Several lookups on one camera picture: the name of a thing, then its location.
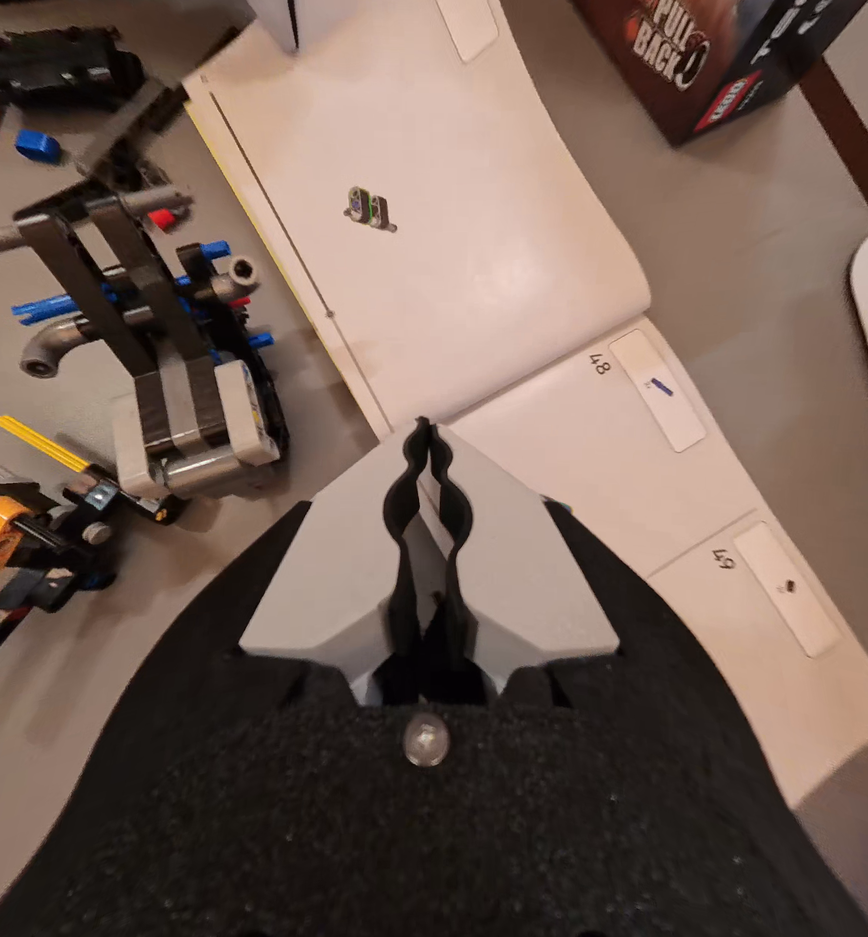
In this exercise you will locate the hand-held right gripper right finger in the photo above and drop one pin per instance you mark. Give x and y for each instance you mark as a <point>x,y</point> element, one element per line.
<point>529,578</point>

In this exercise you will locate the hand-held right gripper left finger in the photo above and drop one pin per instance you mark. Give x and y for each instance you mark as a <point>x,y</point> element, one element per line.
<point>324,578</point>

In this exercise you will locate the grey black lego vehicle assembly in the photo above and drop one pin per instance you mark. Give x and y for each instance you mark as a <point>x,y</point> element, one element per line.
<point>185,424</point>

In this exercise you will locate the blue lego piece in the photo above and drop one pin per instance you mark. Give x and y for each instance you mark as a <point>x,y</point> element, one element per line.
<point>38,146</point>

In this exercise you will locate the dark toy set box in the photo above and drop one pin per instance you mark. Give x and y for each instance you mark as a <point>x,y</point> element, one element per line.
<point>712,66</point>

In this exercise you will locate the white instruction booklet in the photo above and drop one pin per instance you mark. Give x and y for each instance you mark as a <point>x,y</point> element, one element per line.
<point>441,132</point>

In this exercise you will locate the white panel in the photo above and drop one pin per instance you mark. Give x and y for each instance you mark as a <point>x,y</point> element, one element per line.
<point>273,22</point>

